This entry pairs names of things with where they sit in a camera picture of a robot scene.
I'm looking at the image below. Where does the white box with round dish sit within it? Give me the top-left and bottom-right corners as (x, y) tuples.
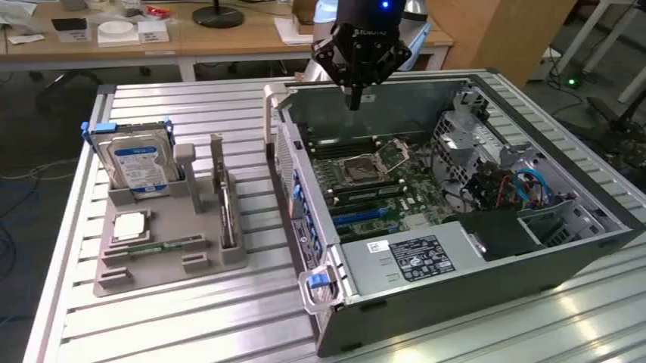
(96, 20), (143, 48)

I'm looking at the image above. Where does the black round lamp base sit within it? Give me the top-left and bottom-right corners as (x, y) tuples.
(191, 0), (247, 29)

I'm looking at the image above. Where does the green motherboard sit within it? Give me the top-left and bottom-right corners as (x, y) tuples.
(306, 136), (462, 244)

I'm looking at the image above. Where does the white box with black top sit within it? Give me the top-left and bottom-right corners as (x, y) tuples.
(49, 17), (95, 44)

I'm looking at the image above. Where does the wooden cabinet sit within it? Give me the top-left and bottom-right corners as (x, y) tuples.
(426, 0), (579, 88)

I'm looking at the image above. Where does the white table frame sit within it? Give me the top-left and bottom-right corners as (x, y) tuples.
(553, 0), (646, 104)

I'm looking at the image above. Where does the hard disk in blue caddy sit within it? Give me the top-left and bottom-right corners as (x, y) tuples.
(81, 117), (185, 198)

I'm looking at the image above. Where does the silver metal drive cage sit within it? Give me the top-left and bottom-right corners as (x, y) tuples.
(431, 109), (537, 172)

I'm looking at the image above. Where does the silver CPU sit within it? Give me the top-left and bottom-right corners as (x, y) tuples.
(113, 213), (151, 240)

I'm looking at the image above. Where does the stack of white papers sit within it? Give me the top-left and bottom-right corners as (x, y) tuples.
(274, 17), (316, 47)

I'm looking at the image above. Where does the graphics card with metal bracket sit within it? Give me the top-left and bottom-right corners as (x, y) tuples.
(208, 132), (239, 253)

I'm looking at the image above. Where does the grey power supply unit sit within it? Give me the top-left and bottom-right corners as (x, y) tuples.
(340, 221), (490, 299)

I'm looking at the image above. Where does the plain white box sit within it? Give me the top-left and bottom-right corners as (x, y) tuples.
(136, 20), (171, 45)

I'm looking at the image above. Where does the small white paper card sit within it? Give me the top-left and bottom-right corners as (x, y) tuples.
(5, 33), (48, 45)

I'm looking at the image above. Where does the long wooden desk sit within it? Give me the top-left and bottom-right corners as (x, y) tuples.
(0, 0), (455, 73)

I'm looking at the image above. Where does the red packet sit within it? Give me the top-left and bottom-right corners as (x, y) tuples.
(143, 3), (171, 20)

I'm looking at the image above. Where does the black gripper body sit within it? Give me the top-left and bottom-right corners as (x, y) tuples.
(330, 0), (408, 87)

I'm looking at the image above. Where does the open black PC case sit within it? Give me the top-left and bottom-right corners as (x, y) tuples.
(263, 71), (646, 358)

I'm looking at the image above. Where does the green RAM stick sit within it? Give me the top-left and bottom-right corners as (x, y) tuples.
(128, 236), (200, 256)

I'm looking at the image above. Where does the CPU socket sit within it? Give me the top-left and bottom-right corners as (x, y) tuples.
(342, 155), (380, 183)

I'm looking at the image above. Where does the installed RAM stick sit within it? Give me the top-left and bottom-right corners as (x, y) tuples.
(331, 180), (408, 206)

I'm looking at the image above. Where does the grey disk bay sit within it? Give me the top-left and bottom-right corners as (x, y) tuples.
(516, 198), (607, 250)

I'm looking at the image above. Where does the blue data wire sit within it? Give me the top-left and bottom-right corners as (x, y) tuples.
(511, 168), (555, 208)

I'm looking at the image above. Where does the blue expansion slot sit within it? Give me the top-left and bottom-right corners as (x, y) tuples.
(331, 207), (386, 227)

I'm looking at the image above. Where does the metal socket cover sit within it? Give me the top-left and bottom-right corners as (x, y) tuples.
(375, 138), (414, 170)

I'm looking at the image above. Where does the brown cardboard box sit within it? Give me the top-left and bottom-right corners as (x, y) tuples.
(292, 0), (320, 26)

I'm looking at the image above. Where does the black office chair base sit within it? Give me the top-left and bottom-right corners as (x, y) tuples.
(28, 67), (105, 111)

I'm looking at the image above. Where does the grey parts rack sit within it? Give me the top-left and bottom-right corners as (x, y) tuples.
(93, 142), (251, 298)

